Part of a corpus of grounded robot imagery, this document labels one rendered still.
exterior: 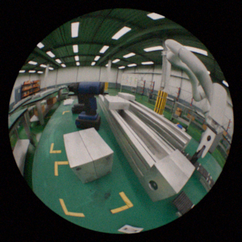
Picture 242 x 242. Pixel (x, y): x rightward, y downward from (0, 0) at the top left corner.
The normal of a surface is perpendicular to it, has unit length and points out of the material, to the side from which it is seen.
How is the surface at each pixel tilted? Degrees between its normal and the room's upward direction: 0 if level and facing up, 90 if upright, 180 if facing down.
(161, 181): 90
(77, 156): 0
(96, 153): 0
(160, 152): 90
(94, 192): 0
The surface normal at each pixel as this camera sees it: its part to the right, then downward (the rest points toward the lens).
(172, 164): 0.14, -0.89
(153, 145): -0.92, 0.05
